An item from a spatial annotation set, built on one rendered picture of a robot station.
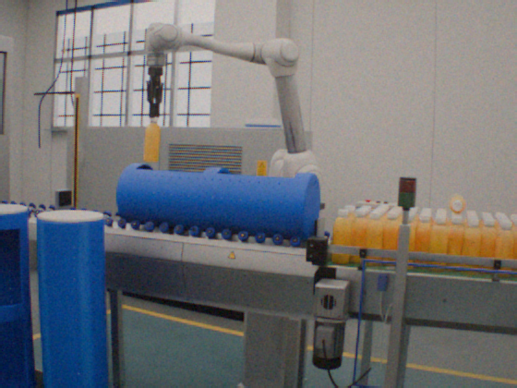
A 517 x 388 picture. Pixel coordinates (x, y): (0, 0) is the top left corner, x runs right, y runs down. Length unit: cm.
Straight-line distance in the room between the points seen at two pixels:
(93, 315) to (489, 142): 354
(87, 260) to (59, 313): 25
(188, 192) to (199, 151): 186
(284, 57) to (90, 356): 155
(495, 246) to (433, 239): 24
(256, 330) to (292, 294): 72
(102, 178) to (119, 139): 39
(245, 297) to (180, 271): 31
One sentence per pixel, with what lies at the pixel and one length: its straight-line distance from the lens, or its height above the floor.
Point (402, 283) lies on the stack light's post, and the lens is 193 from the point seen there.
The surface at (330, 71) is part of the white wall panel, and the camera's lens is 516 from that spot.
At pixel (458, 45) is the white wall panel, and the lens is 493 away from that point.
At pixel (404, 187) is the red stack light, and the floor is 122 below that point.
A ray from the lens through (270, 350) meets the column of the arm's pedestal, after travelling 298.
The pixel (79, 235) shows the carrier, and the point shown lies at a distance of 222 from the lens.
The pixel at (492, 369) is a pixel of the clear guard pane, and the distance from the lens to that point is 214.
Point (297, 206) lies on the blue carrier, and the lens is 220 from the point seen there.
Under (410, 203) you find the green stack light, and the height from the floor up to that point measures 117.
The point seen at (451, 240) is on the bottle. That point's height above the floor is 102.
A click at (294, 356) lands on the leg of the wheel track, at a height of 46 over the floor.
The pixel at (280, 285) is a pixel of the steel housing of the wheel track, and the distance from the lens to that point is 231.
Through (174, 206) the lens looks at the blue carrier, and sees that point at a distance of 241.
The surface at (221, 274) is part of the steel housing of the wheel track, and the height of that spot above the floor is 79.
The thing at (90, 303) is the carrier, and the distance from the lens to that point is 230.
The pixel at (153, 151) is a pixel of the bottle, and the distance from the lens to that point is 257.
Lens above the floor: 136
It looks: 5 degrees down
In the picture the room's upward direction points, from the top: 2 degrees clockwise
